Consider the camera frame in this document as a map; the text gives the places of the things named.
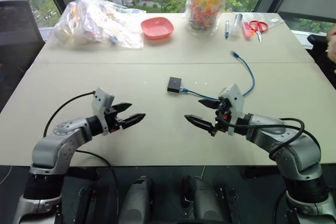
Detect small black adapter box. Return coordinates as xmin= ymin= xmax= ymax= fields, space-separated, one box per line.
xmin=165 ymin=76 xmax=183 ymax=94

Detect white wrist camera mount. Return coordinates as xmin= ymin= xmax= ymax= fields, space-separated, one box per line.
xmin=218 ymin=83 xmax=245 ymax=137
xmin=91 ymin=87 xmax=116 ymax=136

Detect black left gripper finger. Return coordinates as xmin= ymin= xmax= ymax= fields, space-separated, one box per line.
xmin=122 ymin=113 xmax=146 ymax=130
xmin=112 ymin=102 xmax=132 ymax=113

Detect black office chair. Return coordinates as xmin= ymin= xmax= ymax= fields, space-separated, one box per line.
xmin=0 ymin=0 xmax=46 ymax=111

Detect pink plastic bowl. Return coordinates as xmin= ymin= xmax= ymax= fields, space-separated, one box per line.
xmin=140 ymin=16 xmax=175 ymax=40

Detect red scissors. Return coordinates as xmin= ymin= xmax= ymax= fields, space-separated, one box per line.
xmin=248 ymin=19 xmax=269 ymax=44

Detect pink highlighter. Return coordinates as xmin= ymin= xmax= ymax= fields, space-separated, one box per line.
xmin=243 ymin=21 xmax=252 ymax=40

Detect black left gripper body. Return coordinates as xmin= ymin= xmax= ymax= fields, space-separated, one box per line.
xmin=104 ymin=105 xmax=127 ymax=133

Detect small clear plastic bag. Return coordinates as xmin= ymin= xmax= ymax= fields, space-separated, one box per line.
xmin=262 ymin=14 xmax=287 ymax=29

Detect colourful candy bag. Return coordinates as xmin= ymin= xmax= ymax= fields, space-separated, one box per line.
xmin=183 ymin=0 xmax=231 ymax=39

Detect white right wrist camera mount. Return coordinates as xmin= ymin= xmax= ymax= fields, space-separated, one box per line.
xmin=218 ymin=83 xmax=245 ymax=137

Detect clear plastic tube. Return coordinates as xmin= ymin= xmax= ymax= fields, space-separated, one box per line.
xmin=230 ymin=13 xmax=244 ymax=38

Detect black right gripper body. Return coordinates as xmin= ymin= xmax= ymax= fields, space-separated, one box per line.
xmin=214 ymin=98 xmax=232 ymax=134

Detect blue Ethernet cable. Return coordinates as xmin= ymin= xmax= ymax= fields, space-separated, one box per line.
xmin=180 ymin=50 xmax=256 ymax=102

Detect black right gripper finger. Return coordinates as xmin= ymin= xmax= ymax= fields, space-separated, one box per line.
xmin=197 ymin=98 xmax=220 ymax=109
xmin=184 ymin=114 xmax=216 ymax=137

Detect dark rounded robot leg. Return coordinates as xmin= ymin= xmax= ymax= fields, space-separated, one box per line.
xmin=120 ymin=175 xmax=156 ymax=224
xmin=182 ymin=174 xmax=232 ymax=224

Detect black mesh chair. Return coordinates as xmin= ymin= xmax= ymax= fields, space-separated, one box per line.
xmin=306 ymin=34 xmax=336 ymax=90

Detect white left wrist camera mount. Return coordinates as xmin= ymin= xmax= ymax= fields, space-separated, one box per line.
xmin=91 ymin=87 xmax=116 ymax=136

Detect clear plastic bag with items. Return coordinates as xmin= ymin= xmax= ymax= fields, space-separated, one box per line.
xmin=49 ymin=0 xmax=146 ymax=50

